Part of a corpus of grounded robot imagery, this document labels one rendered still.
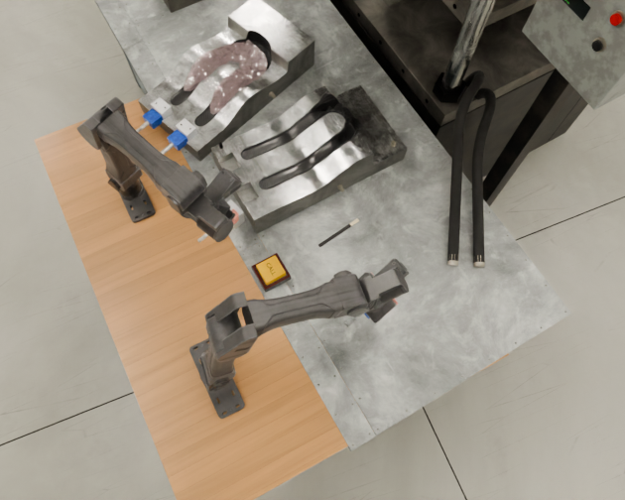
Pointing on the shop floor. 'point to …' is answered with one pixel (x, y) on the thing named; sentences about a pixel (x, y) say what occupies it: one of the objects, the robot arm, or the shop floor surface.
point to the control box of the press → (575, 66)
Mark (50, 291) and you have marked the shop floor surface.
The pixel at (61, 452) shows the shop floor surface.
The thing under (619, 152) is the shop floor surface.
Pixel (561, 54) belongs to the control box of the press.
